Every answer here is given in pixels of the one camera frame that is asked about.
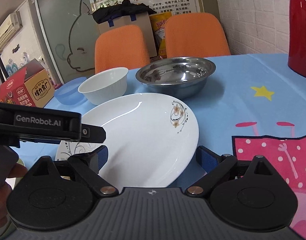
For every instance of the white floral plate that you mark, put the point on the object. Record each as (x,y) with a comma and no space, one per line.
(151,139)

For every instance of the orange chair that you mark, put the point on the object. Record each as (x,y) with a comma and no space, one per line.
(195,35)
(121,47)

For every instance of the white air conditioner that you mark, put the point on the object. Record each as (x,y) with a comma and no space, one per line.
(10,26)

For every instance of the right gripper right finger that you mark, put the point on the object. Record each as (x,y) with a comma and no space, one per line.
(218,168)

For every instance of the white ceramic bowl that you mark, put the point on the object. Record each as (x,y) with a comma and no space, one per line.
(105,86)

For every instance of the right orange chair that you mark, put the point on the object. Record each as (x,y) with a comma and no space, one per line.
(195,35)

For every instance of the red thermos jug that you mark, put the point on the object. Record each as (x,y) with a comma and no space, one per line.
(297,42)

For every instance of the stainless steel bowl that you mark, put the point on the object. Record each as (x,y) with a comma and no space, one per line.
(180,77)

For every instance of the brown cardboard box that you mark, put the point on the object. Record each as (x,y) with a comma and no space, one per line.
(141,20)

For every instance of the yellow snack bag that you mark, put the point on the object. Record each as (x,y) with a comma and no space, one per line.
(158,22)

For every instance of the black cloth on box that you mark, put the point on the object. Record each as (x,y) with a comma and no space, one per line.
(126,8)

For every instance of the blue plastic bowl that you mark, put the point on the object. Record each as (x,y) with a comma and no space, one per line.
(68,93)

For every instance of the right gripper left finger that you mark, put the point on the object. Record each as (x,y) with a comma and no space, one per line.
(86,167)

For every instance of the person's left hand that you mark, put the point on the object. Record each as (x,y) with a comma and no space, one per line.
(18,171)

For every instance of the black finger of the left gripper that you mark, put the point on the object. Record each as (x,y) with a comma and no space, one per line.
(92,134)

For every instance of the red cracker box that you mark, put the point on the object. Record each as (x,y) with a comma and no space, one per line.
(29,86)

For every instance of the left orange chair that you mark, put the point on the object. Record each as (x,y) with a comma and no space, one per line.
(121,47)

